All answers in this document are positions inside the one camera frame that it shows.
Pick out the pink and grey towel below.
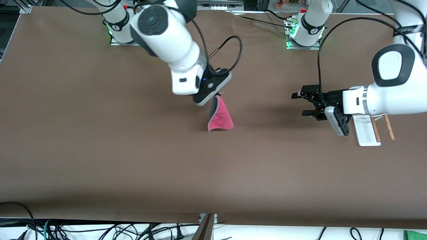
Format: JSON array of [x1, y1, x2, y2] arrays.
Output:
[[207, 93, 234, 133]]

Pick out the white wooden towel rack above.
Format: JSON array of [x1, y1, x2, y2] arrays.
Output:
[[352, 114, 395, 147]]

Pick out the orange background objects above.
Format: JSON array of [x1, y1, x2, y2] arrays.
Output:
[[275, 0, 309, 9]]

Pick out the grey power strip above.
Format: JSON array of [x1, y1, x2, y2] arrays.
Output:
[[197, 0, 245, 10]]

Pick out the green cloth object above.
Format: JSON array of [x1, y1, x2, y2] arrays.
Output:
[[403, 229, 427, 240]]

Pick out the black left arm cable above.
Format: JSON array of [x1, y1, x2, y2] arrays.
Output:
[[317, 0, 427, 104]]

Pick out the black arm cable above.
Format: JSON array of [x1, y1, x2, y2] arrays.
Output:
[[317, 0, 427, 104], [60, 0, 243, 72]]

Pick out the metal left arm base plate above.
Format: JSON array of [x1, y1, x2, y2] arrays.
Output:
[[286, 17, 322, 50]]

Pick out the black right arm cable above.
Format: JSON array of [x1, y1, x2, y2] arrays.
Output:
[[60, 0, 243, 72]]

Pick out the black cable on table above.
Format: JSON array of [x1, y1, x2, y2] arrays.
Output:
[[230, 9, 296, 30]]

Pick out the metal table bracket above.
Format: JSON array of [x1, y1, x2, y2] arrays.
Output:
[[193, 213, 218, 240]]

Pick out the black floor cable tangle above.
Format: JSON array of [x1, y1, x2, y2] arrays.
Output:
[[50, 223, 200, 240]]

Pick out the black looped floor cable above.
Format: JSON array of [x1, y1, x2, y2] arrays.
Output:
[[0, 201, 36, 240]]

